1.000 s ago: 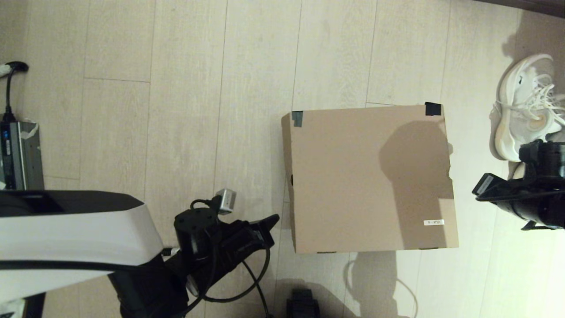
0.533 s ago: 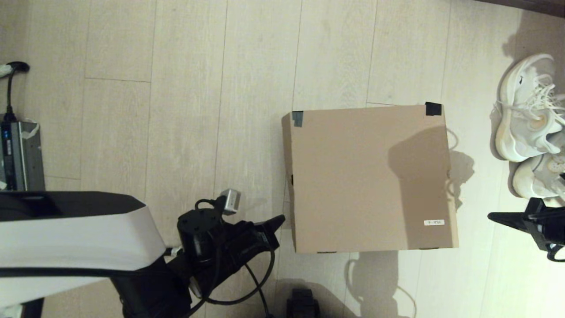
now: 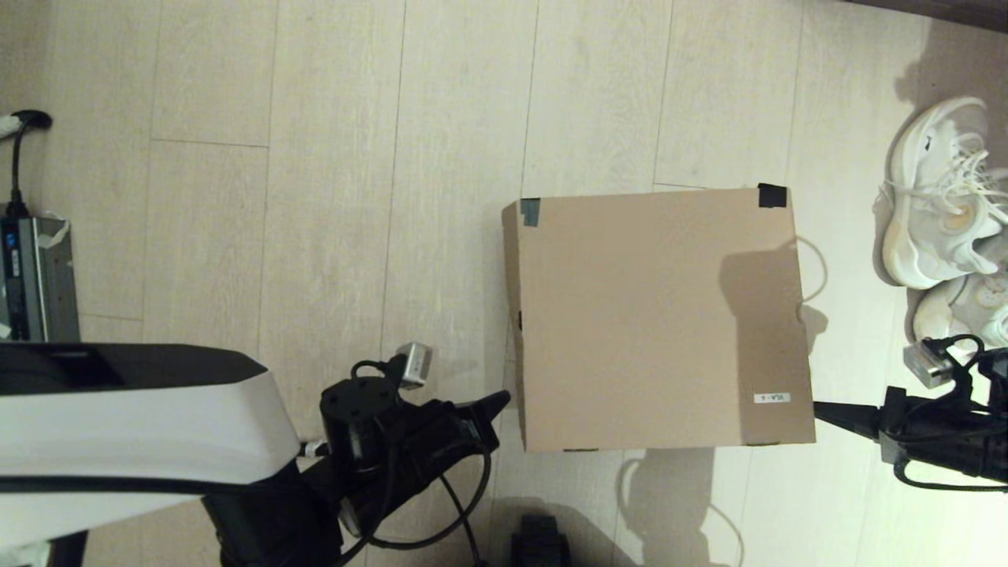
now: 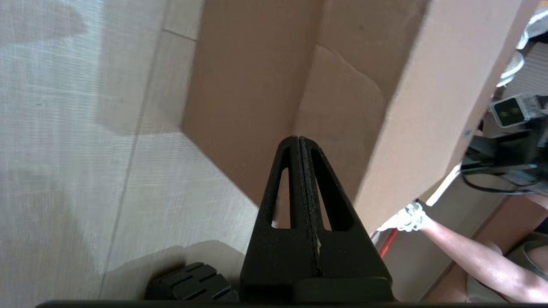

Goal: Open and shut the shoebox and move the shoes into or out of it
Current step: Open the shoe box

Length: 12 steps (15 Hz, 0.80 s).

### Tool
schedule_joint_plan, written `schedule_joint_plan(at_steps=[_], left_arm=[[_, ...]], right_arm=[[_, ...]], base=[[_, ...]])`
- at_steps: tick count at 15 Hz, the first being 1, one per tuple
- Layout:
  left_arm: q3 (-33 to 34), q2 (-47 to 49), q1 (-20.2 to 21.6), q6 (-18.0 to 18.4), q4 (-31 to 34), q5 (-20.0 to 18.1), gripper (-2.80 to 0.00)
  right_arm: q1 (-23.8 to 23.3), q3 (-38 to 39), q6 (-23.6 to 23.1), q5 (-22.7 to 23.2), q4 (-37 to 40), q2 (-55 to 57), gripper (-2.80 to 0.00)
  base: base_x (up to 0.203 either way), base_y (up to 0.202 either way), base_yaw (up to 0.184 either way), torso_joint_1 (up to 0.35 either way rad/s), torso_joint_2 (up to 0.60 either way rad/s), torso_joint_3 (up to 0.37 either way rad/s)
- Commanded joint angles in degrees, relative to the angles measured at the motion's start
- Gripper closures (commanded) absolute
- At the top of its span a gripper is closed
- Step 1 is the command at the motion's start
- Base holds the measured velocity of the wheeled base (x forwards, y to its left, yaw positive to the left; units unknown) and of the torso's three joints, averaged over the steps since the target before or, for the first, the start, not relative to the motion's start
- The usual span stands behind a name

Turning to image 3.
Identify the white mesh sneaker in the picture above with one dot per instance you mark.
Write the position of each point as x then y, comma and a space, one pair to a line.
961, 307

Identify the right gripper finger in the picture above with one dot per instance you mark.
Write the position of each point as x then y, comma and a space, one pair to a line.
862, 425
858, 411

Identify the white socket plug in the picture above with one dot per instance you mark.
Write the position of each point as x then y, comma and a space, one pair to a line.
8, 124

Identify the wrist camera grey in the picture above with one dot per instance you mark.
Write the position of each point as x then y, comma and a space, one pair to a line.
415, 365
928, 364

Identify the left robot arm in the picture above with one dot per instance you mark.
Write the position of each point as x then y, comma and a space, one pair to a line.
142, 425

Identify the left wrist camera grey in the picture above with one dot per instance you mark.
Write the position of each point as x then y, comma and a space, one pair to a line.
415, 365

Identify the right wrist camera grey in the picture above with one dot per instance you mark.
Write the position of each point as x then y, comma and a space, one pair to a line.
928, 364

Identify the white sneaker yellow insole logo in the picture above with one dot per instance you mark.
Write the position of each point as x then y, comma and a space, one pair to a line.
921, 205

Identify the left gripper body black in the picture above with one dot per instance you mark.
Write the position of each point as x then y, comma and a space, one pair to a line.
433, 449

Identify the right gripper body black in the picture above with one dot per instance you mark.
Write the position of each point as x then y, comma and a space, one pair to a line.
945, 433

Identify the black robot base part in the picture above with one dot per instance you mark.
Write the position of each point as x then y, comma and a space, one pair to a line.
539, 543

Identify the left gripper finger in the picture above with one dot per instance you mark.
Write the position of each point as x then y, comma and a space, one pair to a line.
492, 403
498, 417

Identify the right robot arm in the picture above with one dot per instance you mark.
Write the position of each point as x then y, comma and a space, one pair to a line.
996, 362

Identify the brown cardboard shoe box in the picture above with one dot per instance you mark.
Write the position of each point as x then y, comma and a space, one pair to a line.
654, 315

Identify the grey power adapter box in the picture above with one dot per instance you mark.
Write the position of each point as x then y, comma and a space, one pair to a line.
39, 276

